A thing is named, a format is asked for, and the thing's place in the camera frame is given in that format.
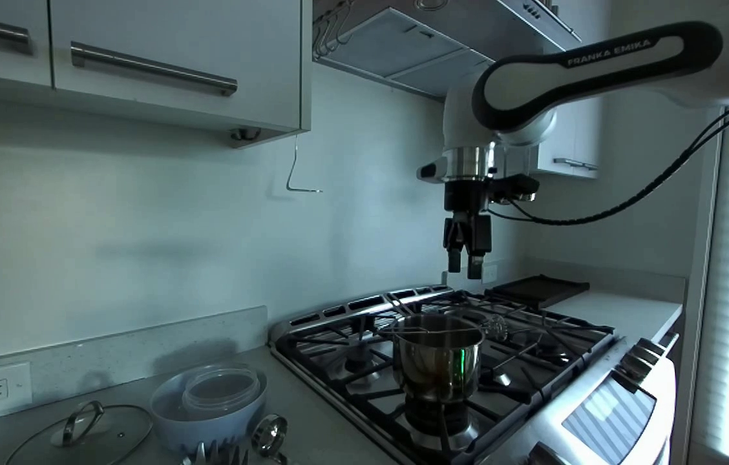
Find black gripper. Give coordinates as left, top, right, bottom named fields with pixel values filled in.
left=443, top=175, right=498, bottom=282

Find silver steel pot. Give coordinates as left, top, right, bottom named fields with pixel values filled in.
left=387, top=295, right=488, bottom=408

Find glass pot lid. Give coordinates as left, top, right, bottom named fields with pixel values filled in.
left=2, top=397, right=157, bottom=465

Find black rectangular tray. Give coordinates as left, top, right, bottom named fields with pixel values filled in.
left=483, top=272, right=593, bottom=312

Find black cast iron grate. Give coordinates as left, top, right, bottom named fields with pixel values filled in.
left=281, top=287, right=618, bottom=462

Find steel range hood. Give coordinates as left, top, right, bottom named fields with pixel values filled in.
left=311, top=0, right=595, bottom=104

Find stainless steel gas range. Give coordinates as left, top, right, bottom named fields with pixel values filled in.
left=267, top=282, right=684, bottom=465

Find small under-cabinet fixture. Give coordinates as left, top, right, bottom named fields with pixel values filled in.
left=227, top=125, right=267, bottom=147

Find round steel measuring cup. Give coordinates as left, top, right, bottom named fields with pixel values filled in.
left=247, top=413, right=293, bottom=459

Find light blue bowl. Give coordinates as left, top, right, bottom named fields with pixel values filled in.
left=147, top=360, right=268, bottom=458

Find silver metal utensil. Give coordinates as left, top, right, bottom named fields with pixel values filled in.
left=180, top=437, right=254, bottom=465

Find wide white cabinet door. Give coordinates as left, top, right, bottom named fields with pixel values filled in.
left=50, top=0, right=308, bottom=135

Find narrow white cabinet door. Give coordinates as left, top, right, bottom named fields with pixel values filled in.
left=0, top=0, right=54, bottom=91

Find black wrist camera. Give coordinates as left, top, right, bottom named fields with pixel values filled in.
left=488, top=173, right=542, bottom=207

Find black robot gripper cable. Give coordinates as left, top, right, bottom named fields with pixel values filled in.
left=487, top=96, right=729, bottom=231

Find white upper wall cabinet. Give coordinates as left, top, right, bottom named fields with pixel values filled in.
left=537, top=87, right=603, bottom=180

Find bent wall hook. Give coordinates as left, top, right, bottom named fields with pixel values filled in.
left=281, top=147, right=325, bottom=202

